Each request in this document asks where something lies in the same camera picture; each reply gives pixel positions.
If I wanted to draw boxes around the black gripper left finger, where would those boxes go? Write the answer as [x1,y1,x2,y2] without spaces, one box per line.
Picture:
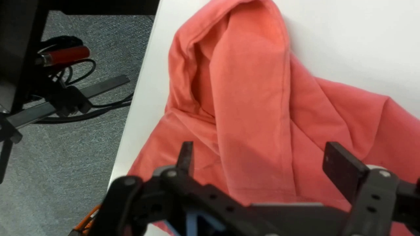
[89,140,246,236]

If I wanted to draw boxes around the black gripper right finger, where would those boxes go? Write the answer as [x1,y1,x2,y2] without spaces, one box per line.
[321,140,400,236]

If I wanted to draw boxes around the coral red cloth shirt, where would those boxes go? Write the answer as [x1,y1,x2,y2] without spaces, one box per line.
[125,0,420,236]

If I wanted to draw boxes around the gray metal floor bar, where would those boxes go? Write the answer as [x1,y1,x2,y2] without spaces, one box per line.
[0,75,131,130]

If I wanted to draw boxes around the red cylindrical tool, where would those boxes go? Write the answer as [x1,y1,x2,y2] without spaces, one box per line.
[34,44,91,68]

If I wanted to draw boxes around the orange cable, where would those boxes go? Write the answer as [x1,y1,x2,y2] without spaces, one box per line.
[69,203,103,236]

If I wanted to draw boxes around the black floor cable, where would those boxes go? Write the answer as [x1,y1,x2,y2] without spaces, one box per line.
[36,58,135,123]

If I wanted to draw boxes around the black robot stand frame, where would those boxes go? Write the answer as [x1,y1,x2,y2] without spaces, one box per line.
[0,0,51,115]

